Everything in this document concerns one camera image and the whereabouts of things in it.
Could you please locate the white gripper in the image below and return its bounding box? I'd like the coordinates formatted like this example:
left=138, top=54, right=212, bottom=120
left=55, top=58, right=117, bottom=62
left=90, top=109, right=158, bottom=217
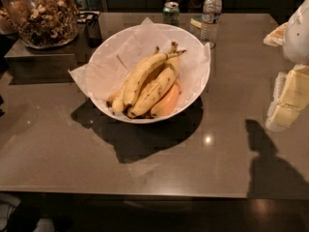
left=264, top=0, right=309, bottom=132

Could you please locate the yellow banana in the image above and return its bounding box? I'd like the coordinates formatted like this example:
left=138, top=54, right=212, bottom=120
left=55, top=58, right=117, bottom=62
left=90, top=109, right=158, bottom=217
left=123, top=50, right=184, bottom=106
left=126, top=42, right=180, bottom=118
left=112, top=87, right=126, bottom=112

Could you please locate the orange-tinted right banana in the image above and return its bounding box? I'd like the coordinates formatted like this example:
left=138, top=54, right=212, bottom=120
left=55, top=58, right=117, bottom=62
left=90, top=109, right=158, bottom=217
left=151, top=81, right=181, bottom=118

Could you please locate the white bowl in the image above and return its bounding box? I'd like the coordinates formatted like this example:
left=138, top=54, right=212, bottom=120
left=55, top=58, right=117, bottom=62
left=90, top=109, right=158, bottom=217
left=86, top=23, right=211, bottom=125

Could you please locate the clear plastic water bottle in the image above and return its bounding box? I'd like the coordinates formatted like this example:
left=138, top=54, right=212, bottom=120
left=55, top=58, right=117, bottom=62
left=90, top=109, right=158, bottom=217
left=200, top=0, right=222, bottom=48

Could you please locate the small yellow-green packet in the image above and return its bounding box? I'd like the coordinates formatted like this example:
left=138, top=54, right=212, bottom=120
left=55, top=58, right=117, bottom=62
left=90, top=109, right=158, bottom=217
left=190, top=15, right=201, bottom=28

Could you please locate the green soda can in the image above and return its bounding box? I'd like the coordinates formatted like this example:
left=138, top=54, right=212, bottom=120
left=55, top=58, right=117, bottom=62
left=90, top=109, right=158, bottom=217
left=162, top=2, right=180, bottom=26

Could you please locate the white paper liner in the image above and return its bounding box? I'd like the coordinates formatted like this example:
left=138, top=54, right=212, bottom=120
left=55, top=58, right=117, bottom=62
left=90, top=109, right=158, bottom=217
left=68, top=16, right=211, bottom=112

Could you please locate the black holder with utensils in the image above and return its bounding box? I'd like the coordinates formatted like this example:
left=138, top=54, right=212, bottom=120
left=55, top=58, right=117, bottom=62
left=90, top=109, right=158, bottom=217
left=77, top=12, right=102, bottom=47

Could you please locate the glass jar of nuts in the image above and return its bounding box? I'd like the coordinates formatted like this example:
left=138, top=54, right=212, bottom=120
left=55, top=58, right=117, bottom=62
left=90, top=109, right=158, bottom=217
left=1, top=0, right=78, bottom=49

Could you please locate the dark metal stand box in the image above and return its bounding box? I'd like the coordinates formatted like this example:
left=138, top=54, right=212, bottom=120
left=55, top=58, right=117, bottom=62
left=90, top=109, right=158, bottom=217
left=5, top=24, right=93, bottom=84

